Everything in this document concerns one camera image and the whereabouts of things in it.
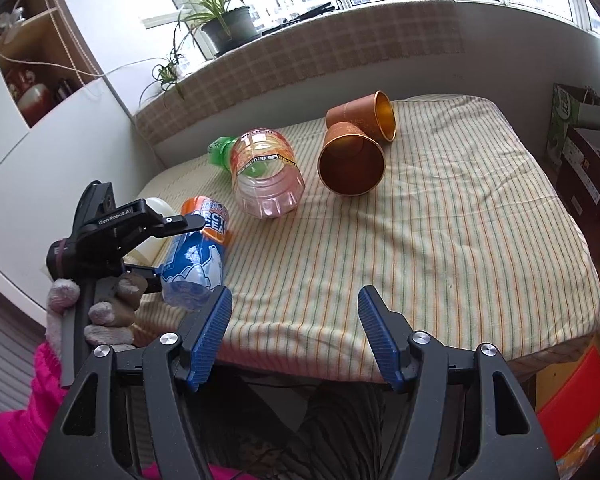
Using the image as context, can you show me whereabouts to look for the wooden shelf cabinet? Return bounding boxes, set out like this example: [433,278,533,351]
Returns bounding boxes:
[0,0,102,111]

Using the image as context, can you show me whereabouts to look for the white plastic cup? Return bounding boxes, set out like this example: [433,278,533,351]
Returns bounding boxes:
[124,197,175,266]

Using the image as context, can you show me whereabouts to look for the orange blue Arctic Ocean cup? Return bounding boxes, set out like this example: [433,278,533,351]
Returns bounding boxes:
[160,196,230,311]

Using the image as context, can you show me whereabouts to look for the orange paper cup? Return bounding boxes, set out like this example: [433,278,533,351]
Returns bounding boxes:
[317,122,385,196]
[325,91,396,143]

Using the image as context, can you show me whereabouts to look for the pink transparent bottle cup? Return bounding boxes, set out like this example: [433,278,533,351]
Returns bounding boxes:
[230,128,306,219]

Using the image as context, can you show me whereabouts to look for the brown checkered backrest cloth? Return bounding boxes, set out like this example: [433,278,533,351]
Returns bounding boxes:
[135,0,464,146]

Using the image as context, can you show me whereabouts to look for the orange paper cup rear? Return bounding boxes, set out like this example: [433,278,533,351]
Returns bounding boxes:
[325,91,396,143]

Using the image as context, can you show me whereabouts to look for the red teapot on shelf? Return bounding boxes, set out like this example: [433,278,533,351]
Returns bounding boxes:
[5,65,54,127]

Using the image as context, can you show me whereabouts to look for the green white cardboard box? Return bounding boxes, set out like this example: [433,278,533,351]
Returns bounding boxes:
[545,84,600,168]

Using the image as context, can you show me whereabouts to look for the green plastic bottle cup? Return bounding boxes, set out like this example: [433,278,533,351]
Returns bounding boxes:
[208,136,265,178]

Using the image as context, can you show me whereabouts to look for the red orange box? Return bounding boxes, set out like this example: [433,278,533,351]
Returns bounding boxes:
[536,336,600,479]

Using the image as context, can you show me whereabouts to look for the potted spider plant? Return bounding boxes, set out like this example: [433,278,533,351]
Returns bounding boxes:
[138,0,260,106]

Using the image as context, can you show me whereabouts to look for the white cable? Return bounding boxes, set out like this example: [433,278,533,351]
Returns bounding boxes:
[0,0,171,82]

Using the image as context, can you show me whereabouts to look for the pink garment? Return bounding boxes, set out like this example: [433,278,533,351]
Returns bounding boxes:
[0,341,252,479]

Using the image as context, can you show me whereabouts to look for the white gloved left hand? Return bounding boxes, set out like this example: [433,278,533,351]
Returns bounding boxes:
[44,274,150,356]

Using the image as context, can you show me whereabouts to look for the orange paper cup front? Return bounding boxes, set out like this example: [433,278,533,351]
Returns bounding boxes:
[317,122,385,196]

